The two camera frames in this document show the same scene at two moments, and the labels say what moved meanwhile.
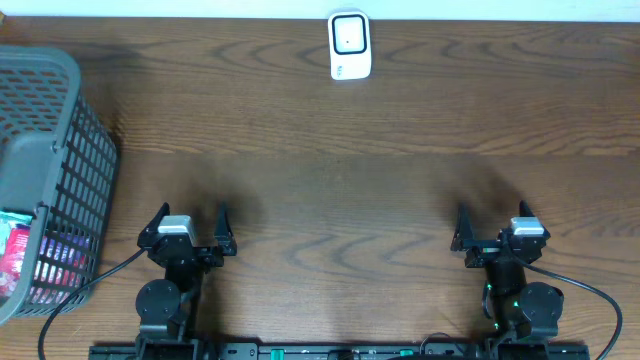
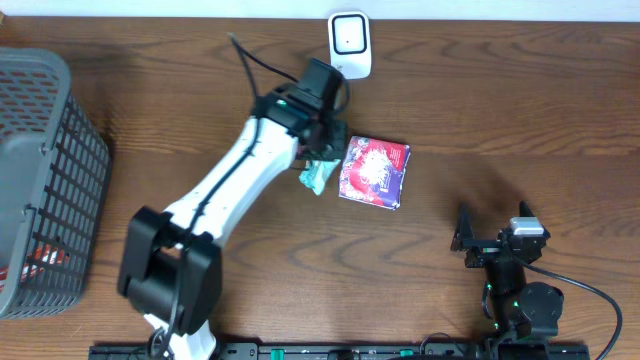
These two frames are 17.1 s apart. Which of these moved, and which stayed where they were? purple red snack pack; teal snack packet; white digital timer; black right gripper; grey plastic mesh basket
Moved: teal snack packet; purple red snack pack
Stayed: grey plastic mesh basket; black right gripper; white digital timer
